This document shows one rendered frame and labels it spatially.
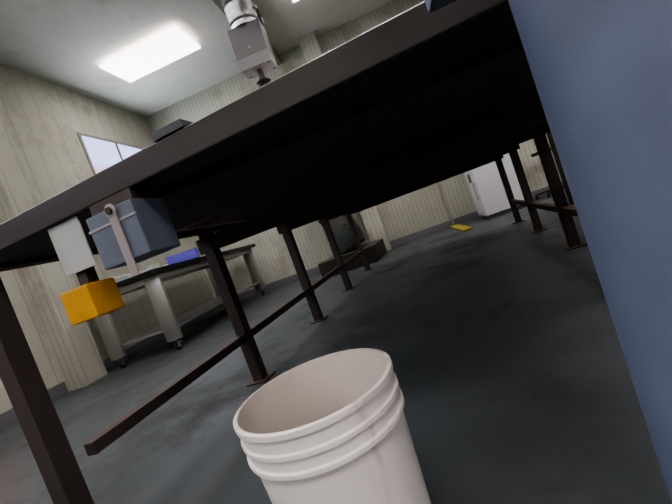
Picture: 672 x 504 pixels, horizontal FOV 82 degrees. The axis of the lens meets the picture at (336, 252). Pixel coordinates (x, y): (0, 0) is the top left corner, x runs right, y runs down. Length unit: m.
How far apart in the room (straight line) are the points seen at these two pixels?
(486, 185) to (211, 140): 5.43
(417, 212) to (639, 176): 6.37
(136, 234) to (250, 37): 0.56
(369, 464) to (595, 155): 0.50
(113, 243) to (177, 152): 0.25
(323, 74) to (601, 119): 0.46
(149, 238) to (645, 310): 0.83
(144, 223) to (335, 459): 0.60
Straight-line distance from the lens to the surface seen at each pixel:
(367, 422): 0.63
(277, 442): 0.64
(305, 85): 0.74
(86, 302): 1.05
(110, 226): 0.96
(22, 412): 1.41
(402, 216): 6.74
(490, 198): 6.05
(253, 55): 1.10
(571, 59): 0.43
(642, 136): 0.42
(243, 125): 0.78
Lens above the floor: 0.62
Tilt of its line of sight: 3 degrees down
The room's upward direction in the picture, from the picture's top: 20 degrees counter-clockwise
